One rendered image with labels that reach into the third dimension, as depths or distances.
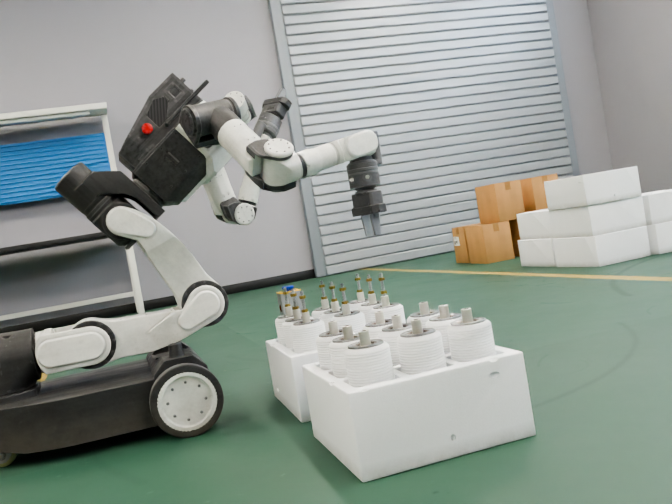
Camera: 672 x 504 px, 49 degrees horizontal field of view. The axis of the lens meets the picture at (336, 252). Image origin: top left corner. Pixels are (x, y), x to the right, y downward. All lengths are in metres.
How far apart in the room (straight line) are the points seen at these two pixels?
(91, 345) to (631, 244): 3.31
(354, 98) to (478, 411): 6.17
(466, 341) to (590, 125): 7.44
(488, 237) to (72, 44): 4.15
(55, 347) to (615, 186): 3.35
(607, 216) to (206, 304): 2.89
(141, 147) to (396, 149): 5.53
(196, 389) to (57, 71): 5.50
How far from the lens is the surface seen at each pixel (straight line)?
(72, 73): 7.30
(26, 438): 2.19
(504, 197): 5.83
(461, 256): 6.17
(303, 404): 1.99
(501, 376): 1.57
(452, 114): 7.92
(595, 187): 4.51
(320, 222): 7.27
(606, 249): 4.53
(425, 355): 1.53
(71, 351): 2.24
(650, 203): 4.74
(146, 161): 2.24
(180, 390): 2.08
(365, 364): 1.49
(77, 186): 2.27
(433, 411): 1.52
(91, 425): 2.14
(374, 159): 2.10
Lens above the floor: 0.51
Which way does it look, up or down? 2 degrees down
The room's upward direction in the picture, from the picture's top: 10 degrees counter-clockwise
